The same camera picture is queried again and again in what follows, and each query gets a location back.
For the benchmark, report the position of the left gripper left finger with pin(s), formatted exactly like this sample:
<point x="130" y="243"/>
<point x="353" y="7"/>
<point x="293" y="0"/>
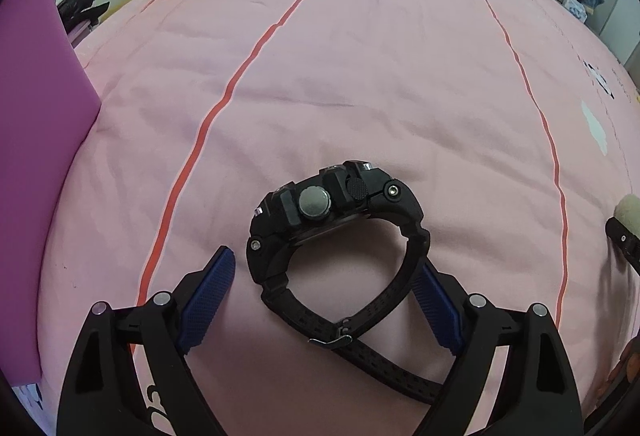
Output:
<point x="129" y="364"/>

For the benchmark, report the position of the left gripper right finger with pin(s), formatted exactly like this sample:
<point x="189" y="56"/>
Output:
<point x="537" y="394"/>

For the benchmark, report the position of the black wrist watch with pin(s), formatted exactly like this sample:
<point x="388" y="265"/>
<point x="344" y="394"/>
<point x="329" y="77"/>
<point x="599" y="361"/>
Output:
<point x="290" y="216"/>

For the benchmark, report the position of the person's right hand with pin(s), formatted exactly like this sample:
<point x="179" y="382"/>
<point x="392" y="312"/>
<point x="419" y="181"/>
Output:
<point x="627" y="366"/>

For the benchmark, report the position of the beige fuzzy round pouch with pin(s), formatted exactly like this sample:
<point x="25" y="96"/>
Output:
<point x="627" y="212"/>

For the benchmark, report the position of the pink bed sheet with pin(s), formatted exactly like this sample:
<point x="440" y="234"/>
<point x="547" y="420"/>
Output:
<point x="514" y="126"/>

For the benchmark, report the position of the purple plastic bin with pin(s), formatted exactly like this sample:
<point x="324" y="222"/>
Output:
<point x="48" y="106"/>

